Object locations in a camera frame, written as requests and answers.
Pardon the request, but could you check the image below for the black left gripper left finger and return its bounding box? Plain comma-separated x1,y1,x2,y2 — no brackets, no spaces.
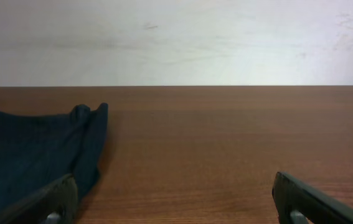
0,174,78,224

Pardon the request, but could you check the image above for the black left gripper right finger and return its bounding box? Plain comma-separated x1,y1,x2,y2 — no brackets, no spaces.
272,172,353,224

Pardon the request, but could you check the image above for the folded navy blue garment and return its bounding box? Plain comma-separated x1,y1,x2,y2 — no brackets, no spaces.
0,103,108,211

